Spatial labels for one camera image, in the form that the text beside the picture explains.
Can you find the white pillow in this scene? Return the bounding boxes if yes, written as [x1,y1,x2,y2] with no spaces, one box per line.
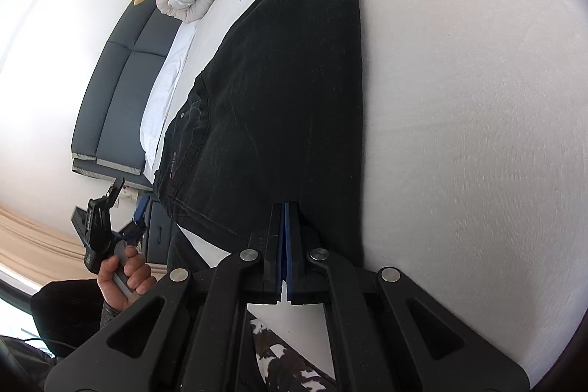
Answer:
[140,21,204,173]

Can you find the person's patterned clothing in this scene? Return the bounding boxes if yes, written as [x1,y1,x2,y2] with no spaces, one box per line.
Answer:
[248,317,337,392]

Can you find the grey padded headboard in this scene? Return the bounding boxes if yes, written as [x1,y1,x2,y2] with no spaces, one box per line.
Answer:
[70,1,183,191]

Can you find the black pants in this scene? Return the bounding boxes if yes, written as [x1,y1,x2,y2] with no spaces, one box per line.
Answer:
[154,0,367,278]

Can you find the black nightstand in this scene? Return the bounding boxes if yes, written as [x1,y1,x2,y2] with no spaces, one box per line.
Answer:
[145,201,178,267]

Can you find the person's left hand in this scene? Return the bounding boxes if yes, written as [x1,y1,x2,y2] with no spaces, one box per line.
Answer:
[97,244,158,311]

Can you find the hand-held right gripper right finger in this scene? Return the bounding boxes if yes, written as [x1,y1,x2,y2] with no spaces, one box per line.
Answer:
[285,201,530,392]

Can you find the beige curtain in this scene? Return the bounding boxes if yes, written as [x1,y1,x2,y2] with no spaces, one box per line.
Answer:
[0,204,100,283]

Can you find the person's left forearm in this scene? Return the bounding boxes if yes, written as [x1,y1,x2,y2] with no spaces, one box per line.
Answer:
[30,278,126,357]

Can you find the white bed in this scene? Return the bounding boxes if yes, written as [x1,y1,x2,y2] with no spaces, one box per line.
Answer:
[138,0,585,391]

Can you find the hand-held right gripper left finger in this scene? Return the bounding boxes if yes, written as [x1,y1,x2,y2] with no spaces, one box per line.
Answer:
[43,203,287,392]

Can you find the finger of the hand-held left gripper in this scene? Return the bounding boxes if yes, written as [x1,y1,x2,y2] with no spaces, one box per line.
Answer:
[131,195,152,232]
[105,177,126,209]

